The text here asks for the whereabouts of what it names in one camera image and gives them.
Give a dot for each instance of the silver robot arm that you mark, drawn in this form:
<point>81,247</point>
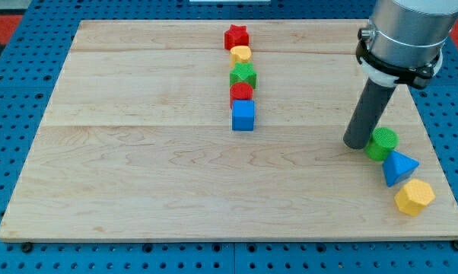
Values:
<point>403,40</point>

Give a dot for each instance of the blue cube block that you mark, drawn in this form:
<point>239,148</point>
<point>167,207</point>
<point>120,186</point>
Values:
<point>243,115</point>

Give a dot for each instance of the red cylinder block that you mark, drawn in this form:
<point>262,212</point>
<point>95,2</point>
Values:
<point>240,91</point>

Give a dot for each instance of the green star block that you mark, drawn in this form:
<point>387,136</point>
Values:
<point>243,72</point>

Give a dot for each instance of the light wooden board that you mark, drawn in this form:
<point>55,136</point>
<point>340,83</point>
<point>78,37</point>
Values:
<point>136,143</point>

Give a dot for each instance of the red star block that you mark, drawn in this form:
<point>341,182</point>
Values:
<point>236,36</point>

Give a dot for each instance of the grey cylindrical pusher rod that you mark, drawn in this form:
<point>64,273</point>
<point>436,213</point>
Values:
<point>368,111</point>

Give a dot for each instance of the green cylinder block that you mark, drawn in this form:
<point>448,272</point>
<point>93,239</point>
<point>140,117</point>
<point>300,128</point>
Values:
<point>383,140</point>

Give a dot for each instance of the blue pyramid block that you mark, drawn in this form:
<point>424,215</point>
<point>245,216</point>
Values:
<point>398,167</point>

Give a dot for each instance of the yellow hexagon block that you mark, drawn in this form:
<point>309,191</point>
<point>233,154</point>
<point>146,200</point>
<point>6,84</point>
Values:
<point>414,197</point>

